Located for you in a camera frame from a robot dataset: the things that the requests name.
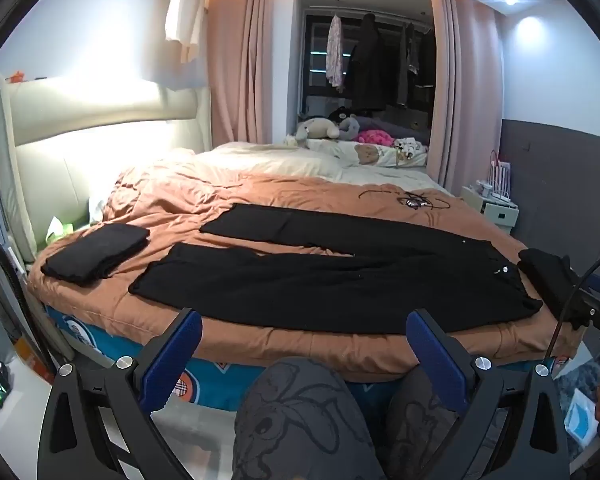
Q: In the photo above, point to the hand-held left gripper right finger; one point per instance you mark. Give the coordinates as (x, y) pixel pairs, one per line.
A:
(432, 355)

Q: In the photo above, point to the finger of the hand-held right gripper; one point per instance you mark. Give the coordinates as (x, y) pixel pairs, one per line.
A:
(592, 310)

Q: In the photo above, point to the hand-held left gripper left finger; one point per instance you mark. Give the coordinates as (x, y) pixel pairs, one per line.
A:
(180, 355)

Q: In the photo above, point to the black pants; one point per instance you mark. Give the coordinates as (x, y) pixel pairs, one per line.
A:
(95, 255)
(330, 285)

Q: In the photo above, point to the folded black pants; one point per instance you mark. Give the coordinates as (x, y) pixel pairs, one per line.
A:
(95, 255)

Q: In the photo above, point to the blue fluffy rug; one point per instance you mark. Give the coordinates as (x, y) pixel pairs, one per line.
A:
(577, 375)

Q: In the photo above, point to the dark folded cloth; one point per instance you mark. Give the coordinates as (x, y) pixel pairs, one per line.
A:
(545, 275)

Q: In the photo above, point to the blue printed bedsheet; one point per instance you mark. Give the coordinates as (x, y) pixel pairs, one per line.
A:
(105, 347)

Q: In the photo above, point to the person's right leg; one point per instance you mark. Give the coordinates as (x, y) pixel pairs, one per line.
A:
(415, 435)

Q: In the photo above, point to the person's leg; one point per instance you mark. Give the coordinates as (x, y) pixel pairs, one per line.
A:
(290, 410)
(415, 435)

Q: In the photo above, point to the blue white packet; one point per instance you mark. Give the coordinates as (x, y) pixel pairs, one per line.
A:
(580, 417)

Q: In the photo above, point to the person's left leg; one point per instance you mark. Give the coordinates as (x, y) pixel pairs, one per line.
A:
(290, 410)

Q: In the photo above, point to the white nightstand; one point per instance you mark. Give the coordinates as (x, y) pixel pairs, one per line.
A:
(500, 215)

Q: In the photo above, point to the brown blanket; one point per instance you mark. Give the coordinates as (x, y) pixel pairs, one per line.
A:
(180, 195)

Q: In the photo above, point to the green tissue pack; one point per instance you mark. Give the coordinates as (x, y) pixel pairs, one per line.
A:
(60, 230)

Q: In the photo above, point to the cream duvet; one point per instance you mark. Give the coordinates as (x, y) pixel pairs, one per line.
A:
(260, 160)

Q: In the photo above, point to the bear print pillow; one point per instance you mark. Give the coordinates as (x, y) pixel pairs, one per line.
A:
(370, 152)

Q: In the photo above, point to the cream bed headboard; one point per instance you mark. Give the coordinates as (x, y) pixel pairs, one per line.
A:
(105, 150)

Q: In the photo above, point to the pink fluffy toy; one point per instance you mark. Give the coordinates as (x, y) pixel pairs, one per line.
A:
(375, 136)

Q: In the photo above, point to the grey stuffed elephant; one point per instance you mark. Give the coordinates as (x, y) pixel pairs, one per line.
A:
(350, 127)

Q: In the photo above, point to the beige stuffed toy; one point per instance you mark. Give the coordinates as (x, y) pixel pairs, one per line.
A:
(315, 127)

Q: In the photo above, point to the pink curtain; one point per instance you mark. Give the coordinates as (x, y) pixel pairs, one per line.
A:
(235, 60)
(465, 85)

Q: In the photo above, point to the hanging grey garment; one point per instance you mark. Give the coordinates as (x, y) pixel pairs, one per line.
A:
(409, 60)

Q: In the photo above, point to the hanging dark coat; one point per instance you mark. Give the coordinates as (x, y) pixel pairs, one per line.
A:
(367, 60)

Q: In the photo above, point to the hanging floral garment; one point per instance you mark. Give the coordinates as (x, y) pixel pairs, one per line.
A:
(335, 50)

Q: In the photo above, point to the ceiling spotlight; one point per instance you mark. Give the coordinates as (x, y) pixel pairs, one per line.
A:
(511, 0)

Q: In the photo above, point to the hanging white garment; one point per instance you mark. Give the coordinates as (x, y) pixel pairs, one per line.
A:
(185, 10)

